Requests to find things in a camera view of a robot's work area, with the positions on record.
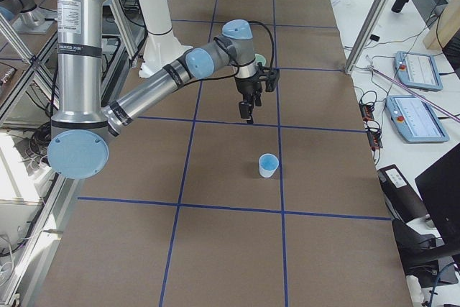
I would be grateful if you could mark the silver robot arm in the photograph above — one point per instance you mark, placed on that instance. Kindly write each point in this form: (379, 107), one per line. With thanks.
(92, 110)
(26, 10)

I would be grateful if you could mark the pale green ceramic bowl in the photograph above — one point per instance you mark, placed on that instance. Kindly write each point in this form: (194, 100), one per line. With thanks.
(260, 59)

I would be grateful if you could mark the blue teach pendant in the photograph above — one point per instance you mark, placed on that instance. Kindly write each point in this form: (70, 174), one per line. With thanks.
(414, 120)
(417, 70)

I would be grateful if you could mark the aluminium frame post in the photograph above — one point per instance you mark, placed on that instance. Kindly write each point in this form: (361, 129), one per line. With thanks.
(364, 34)

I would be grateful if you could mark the black Huawei monitor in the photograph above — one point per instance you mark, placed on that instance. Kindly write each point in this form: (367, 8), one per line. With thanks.
(439, 188)

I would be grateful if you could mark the far blue teach pendant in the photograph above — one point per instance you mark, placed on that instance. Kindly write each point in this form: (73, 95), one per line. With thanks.
(417, 70)

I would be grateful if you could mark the black box with label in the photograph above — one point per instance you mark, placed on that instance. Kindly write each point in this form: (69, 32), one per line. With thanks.
(405, 202)

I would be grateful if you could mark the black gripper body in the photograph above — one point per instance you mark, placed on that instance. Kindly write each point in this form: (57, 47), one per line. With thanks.
(245, 87)

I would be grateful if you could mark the near blue teach pendant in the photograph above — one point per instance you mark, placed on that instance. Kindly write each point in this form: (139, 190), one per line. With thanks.
(414, 120)

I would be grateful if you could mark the light blue plastic cup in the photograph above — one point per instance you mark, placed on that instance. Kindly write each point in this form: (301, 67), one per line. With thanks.
(268, 164)

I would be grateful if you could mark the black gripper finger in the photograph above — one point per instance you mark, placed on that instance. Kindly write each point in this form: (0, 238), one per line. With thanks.
(245, 110)
(257, 98)

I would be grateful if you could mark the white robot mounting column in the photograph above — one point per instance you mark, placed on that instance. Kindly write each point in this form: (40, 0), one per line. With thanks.
(162, 46)

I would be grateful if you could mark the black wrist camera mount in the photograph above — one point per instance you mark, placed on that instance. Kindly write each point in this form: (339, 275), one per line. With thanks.
(270, 77)

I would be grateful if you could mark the small black square pad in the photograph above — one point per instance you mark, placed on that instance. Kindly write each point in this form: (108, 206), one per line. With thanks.
(374, 37)

